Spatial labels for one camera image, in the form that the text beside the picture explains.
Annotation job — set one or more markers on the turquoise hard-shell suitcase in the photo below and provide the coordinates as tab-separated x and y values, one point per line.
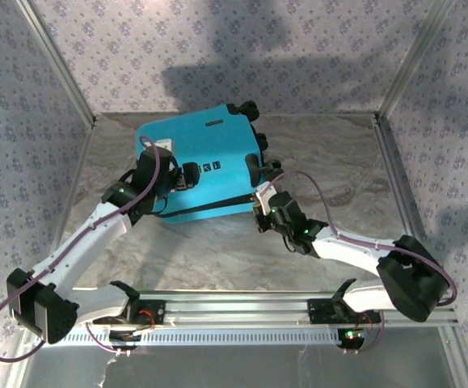
225	141

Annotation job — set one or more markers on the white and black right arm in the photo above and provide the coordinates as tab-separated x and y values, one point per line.
351	252

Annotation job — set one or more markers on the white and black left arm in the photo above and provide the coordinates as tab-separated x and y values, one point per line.
80	242

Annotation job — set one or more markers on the black controller board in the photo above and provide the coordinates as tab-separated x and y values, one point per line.
351	337
122	337

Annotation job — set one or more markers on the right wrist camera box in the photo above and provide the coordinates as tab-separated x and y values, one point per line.
264	198

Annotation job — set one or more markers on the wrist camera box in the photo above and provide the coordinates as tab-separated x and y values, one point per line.
264	198
165	146

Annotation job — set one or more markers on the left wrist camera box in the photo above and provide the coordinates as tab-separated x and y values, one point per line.
165	146

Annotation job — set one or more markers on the aluminium side rail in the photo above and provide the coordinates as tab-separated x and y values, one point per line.
406	202
81	161

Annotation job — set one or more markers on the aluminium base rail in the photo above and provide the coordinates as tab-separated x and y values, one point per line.
237	311

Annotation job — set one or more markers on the aluminium corner post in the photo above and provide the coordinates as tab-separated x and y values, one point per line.
412	60
59	64

